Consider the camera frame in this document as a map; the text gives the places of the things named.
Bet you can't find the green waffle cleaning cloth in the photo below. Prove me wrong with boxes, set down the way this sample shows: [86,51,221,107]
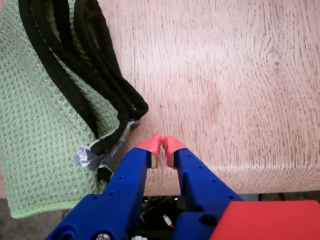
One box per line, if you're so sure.
[0,0,131,220]

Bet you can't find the black rope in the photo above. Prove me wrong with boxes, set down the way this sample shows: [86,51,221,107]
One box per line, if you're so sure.
[18,0,150,156]

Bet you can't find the white connector with red wire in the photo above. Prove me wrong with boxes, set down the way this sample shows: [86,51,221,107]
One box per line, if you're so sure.
[162,214,175,230]

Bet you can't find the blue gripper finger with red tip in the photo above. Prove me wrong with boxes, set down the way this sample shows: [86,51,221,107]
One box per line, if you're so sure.
[46,133,164,240]
[162,135,245,240]

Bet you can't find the grey duct tape piece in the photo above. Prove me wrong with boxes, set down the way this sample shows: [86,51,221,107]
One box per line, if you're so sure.
[73,119,141,172]

